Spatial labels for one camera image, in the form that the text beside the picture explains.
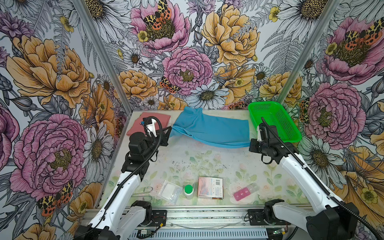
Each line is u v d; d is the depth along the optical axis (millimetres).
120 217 458
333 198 402
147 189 834
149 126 650
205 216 762
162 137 684
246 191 813
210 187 798
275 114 1175
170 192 826
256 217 740
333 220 384
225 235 778
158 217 742
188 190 741
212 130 1154
